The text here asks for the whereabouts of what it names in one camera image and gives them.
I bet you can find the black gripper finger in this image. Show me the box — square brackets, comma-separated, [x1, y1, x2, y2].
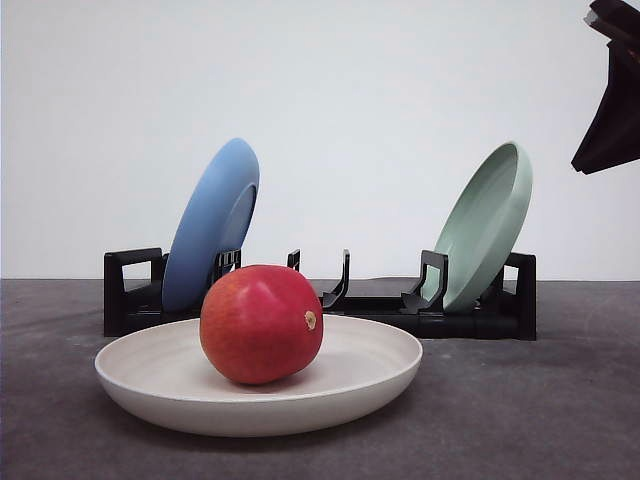
[571, 0, 640, 175]

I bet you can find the red pomegranate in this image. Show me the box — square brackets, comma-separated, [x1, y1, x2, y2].
[200, 264, 324, 385]

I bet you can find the white plate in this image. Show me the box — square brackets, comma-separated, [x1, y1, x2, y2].
[94, 316, 424, 437]

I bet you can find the mint green plate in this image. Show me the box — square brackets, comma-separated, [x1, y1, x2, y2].
[423, 142, 534, 313]

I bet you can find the blue plate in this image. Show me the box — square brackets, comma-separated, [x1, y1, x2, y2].
[162, 138, 261, 313]

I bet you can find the black plate rack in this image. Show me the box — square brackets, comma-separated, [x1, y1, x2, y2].
[104, 247, 537, 341]

